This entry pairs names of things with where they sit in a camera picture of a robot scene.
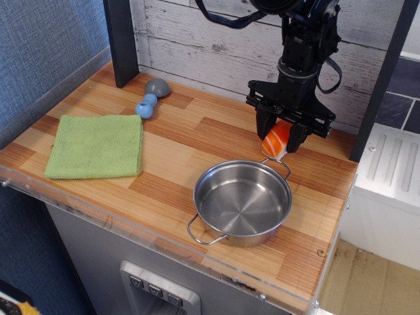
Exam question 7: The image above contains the orange salmon sushi toy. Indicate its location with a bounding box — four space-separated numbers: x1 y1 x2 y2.
261 120 293 160

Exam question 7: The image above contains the white ridged side unit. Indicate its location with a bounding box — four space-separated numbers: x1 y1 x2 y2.
339 124 419 270

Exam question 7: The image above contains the green cloth rag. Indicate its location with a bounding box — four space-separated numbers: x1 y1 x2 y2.
44 115 142 179

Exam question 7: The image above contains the grey dome toy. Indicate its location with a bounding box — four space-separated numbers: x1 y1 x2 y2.
144 78 171 98

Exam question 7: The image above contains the black upright post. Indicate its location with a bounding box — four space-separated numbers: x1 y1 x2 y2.
103 0 139 88
349 0 419 162

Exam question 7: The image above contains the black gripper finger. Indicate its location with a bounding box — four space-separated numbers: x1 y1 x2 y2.
256 104 278 140
287 123 310 153

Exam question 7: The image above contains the stainless steel pot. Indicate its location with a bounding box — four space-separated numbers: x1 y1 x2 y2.
192 159 293 247

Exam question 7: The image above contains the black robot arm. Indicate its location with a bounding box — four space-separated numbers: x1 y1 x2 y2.
247 1 342 153

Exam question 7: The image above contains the black left upright post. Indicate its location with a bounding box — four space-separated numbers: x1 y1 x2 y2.
103 0 139 88

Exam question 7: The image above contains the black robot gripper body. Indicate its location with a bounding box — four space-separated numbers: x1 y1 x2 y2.
246 60 335 138

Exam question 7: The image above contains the yellow black object corner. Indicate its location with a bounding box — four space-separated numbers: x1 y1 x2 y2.
1 292 41 315

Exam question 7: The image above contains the blue dumbbell toy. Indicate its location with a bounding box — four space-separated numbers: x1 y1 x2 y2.
135 93 158 119

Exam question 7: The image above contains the black right upright post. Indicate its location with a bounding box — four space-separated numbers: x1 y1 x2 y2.
349 0 419 162

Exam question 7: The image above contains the grey dispenser button panel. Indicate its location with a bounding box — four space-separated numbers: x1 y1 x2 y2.
119 260 201 314

